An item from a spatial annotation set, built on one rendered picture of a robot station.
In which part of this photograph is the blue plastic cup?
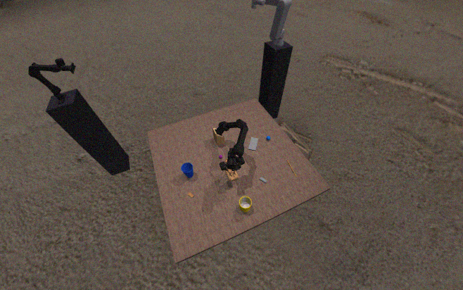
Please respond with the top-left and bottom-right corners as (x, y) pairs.
(182, 163), (193, 178)

